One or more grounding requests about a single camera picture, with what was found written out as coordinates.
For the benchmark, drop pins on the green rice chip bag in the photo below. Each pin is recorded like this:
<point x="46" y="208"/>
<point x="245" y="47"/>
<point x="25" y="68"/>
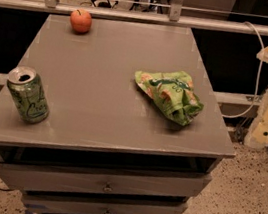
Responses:
<point x="172" y="93"/>

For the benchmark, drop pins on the red apple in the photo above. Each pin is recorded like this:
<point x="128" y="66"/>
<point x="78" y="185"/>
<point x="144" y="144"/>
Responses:
<point x="81" y="21"/>

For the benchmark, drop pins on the grey drawer cabinet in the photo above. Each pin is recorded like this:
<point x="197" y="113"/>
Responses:
<point x="102" y="129"/>

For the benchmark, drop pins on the top drawer knob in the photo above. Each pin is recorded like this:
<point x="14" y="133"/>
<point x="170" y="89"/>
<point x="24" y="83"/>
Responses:
<point x="107" y="188"/>

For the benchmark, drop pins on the green soda can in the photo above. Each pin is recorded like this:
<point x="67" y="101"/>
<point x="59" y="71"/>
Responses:
<point x="26" y="89"/>

